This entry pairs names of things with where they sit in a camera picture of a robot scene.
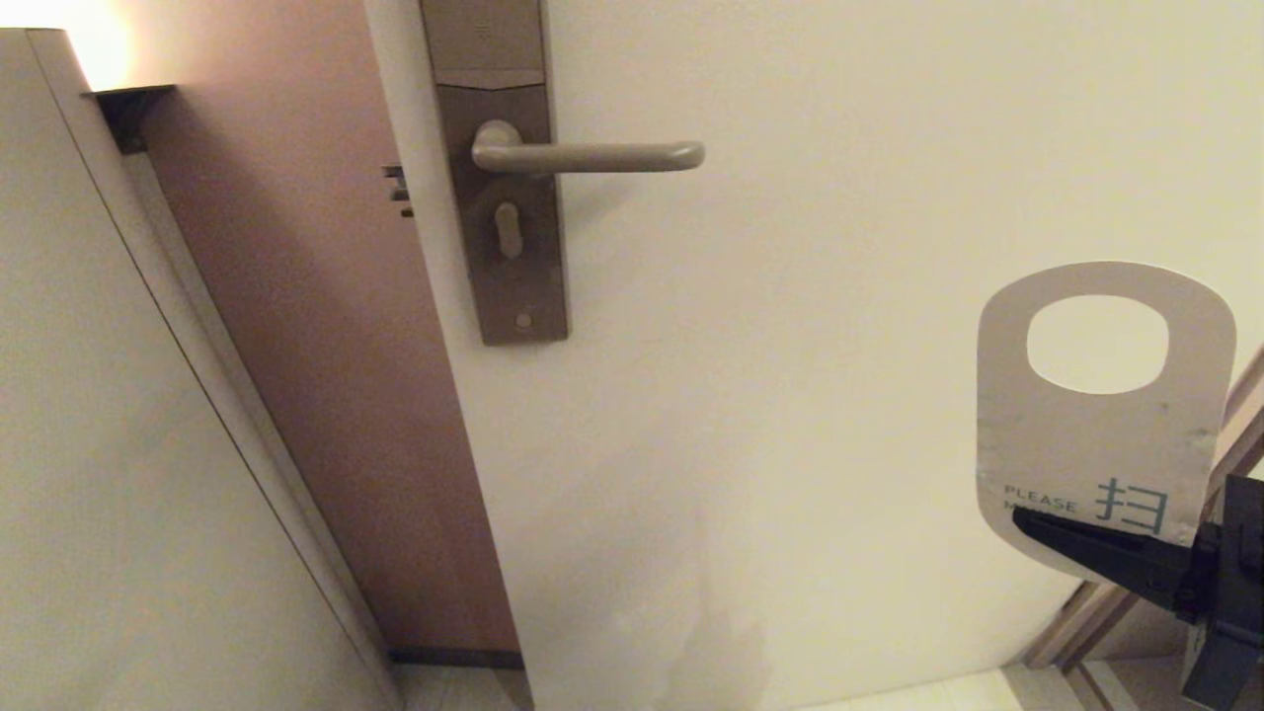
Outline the white and blue door hanger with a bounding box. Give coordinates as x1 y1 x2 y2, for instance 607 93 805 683
976 261 1238 584

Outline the white door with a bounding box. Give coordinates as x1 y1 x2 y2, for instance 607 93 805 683
363 0 1264 711

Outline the brown door jamb panel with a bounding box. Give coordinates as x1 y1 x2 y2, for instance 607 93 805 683
99 0 524 658

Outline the brown metal lock plate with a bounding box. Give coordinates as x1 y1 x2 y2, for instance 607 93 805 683
419 0 571 347

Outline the brown wooden door frame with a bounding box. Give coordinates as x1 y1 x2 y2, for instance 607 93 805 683
1024 346 1264 711

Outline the beige door handle lever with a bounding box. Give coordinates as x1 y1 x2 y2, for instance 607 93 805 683
471 119 707 176

